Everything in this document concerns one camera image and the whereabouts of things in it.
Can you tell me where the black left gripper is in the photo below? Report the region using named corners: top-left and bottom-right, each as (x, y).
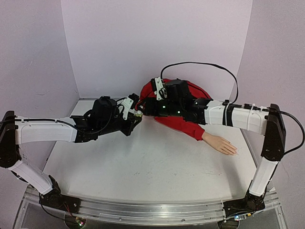
top-left (99, 113), bottom-right (142, 137)

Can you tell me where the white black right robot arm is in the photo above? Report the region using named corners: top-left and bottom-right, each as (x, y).
top-left (138, 97), bottom-right (286, 198)

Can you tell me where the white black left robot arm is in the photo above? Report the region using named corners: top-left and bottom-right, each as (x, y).
top-left (0, 106), bottom-right (142, 208)

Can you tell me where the mannequin hand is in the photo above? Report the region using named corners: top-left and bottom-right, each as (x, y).
top-left (202, 132), bottom-right (237, 156)

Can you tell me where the red black sports jacket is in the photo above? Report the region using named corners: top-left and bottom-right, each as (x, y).
top-left (134, 80), bottom-right (213, 142)

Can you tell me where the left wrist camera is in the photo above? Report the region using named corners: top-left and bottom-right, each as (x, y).
top-left (90, 94), bottom-right (139, 121)

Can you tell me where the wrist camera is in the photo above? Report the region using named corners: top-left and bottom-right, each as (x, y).
top-left (90, 94), bottom-right (139, 121)
top-left (150, 77), bottom-right (192, 101)

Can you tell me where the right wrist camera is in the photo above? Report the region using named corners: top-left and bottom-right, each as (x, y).
top-left (150, 77), bottom-right (192, 101)

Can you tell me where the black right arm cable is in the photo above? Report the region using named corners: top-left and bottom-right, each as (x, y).
top-left (161, 62), bottom-right (305, 156)

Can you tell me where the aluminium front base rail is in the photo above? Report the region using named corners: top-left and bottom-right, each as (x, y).
top-left (21, 190), bottom-right (284, 229)

